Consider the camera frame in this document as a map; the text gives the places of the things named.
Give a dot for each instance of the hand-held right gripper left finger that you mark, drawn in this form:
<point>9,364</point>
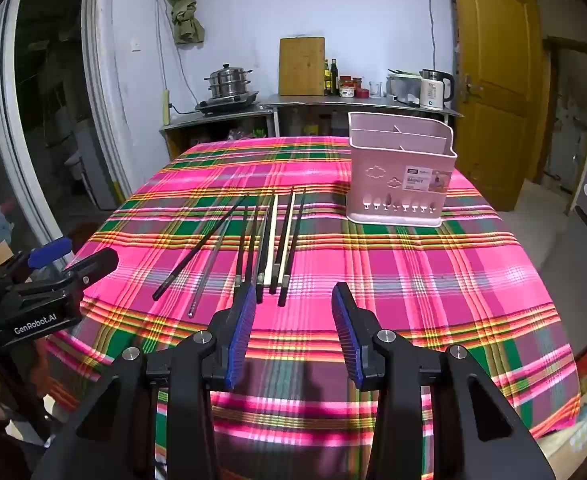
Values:
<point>238,332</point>

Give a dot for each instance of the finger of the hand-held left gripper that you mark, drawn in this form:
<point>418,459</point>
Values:
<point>98,262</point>
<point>48,253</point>

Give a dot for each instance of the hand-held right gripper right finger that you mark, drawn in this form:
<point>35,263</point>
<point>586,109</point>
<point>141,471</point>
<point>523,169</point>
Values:
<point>348,335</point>

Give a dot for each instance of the bunch of mixed chopsticks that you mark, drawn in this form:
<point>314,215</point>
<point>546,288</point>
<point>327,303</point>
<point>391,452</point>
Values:
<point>278,270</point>

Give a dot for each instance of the pink utensil basket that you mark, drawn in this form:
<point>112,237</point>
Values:
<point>398,170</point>

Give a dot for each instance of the pink plaid tablecloth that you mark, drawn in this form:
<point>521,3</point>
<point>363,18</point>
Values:
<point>423,285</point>

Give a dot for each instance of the beige power strip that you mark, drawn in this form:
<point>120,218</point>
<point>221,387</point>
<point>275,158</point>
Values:
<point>164,107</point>

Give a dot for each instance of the low metal stand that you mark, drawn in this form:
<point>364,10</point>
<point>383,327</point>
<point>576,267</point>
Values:
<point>208,117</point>

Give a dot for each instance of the black induction cooker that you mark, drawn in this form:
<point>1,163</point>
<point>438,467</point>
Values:
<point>223,105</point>

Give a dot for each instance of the stainless steel steamer pot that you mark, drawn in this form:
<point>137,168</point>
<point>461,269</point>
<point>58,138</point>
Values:
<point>228,80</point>

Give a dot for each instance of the stainless steel work table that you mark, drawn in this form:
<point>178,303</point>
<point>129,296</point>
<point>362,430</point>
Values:
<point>323,102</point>

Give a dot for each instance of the red round tin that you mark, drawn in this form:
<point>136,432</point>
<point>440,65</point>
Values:
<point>362,93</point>

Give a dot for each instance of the red lid jar white label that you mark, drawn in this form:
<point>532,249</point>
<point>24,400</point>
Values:
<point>346,89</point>

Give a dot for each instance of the clear drinking glass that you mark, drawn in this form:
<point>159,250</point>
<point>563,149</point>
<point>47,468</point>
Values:
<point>376,90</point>

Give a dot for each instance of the grey plastic container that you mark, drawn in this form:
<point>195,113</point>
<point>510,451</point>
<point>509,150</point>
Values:
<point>402,87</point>

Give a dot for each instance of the dark oil bottle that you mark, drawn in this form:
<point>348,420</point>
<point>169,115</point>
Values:
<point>335,79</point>
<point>327,80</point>

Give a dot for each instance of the green tied curtain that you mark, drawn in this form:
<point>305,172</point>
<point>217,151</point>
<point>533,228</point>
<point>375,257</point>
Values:
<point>186,20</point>

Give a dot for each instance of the white electric kettle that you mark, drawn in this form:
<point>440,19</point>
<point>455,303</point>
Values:
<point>432,91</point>

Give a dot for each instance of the wooden cutting board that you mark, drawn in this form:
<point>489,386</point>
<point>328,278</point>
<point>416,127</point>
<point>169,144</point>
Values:
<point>301,65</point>

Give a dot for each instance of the yellow wooden door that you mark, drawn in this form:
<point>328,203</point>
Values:
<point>493,85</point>

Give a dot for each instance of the white wall switch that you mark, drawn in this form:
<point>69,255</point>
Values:
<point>135,45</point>

